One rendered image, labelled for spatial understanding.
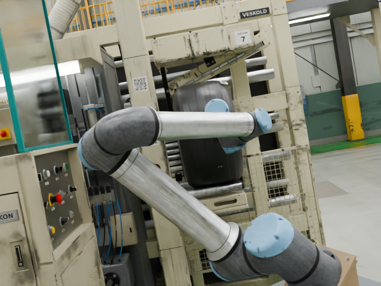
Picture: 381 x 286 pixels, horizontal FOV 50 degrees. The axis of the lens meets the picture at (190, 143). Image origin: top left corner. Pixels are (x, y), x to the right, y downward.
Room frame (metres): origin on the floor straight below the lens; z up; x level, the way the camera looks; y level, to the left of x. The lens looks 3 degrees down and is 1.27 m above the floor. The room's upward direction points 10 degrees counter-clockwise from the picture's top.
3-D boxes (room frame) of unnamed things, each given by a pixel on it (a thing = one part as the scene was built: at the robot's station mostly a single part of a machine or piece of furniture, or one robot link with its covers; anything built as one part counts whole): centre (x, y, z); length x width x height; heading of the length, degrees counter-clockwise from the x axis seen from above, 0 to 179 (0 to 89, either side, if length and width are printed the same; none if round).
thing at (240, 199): (2.08, -0.05, 0.83); 0.36 x 0.09 x 0.06; 90
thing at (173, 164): (2.61, 0.17, 1.05); 0.20 x 0.15 x 0.30; 90
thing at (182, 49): (2.52, -0.18, 1.71); 0.61 x 0.25 x 0.15; 90
